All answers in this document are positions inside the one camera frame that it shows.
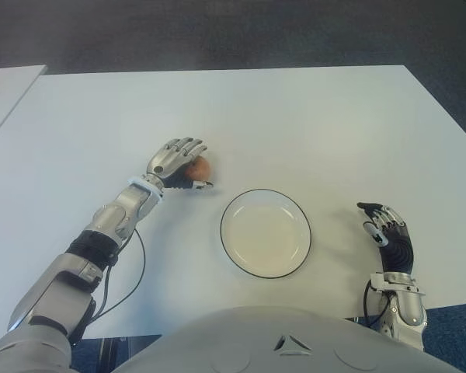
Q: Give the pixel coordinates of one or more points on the right robot hand black palm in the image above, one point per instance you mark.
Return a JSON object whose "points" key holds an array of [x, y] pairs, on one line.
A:
{"points": [[400, 248]]}

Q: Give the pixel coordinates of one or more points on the left robot hand silver back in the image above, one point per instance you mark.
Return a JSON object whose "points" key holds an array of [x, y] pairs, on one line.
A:
{"points": [[167, 159]]}

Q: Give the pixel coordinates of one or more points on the small reddish apple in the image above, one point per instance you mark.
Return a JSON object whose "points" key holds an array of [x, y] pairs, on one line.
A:
{"points": [[200, 168]]}

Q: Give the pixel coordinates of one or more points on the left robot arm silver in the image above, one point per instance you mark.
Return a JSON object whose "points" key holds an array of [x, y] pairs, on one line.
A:
{"points": [[124, 206]]}

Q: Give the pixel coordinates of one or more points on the white plate black rim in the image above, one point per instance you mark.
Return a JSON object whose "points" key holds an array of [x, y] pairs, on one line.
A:
{"points": [[266, 234]]}

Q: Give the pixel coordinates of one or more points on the grey-white robot torso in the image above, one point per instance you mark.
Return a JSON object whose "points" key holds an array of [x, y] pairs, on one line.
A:
{"points": [[287, 346]]}

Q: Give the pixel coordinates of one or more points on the white neighbouring table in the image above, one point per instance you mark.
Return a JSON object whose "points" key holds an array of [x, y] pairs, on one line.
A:
{"points": [[7, 101]]}

